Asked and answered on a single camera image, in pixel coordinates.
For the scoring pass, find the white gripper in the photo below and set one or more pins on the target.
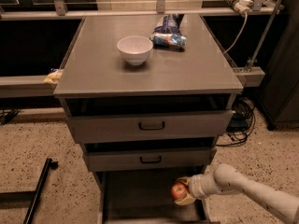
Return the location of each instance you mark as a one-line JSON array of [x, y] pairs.
[[195, 187]]

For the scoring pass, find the grey drawer cabinet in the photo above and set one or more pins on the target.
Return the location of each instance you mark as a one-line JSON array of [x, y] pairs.
[[97, 81]]

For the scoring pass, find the grey top drawer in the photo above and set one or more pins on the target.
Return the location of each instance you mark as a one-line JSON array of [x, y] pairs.
[[123, 128]]

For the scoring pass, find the grey middle drawer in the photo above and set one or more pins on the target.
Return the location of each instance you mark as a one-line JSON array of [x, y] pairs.
[[148, 159]]

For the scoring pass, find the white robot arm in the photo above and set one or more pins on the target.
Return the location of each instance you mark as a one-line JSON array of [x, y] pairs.
[[226, 180]]

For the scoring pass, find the red apple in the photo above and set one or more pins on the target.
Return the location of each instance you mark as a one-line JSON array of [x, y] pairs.
[[178, 190]]

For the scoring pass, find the dark cabinet right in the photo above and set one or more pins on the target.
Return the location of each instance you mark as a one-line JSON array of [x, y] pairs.
[[278, 95]]

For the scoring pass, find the white bowl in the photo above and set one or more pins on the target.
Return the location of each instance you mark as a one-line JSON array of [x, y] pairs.
[[135, 49]]

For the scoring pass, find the yellow sponge on rail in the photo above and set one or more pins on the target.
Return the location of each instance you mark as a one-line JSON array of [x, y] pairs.
[[53, 77]]

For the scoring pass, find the grey bottom drawer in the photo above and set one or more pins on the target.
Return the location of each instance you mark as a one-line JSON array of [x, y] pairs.
[[144, 197]]

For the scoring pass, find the black metal bar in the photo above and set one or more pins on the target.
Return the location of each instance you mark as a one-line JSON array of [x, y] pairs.
[[49, 164]]

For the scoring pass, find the grey drawer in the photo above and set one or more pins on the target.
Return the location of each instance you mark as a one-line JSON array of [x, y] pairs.
[[148, 159], [123, 128], [144, 197]]

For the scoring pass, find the blue chip bag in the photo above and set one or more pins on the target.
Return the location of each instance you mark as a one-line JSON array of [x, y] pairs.
[[167, 32]]

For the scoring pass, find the white power strip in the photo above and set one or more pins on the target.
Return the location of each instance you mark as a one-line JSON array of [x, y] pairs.
[[240, 6]]

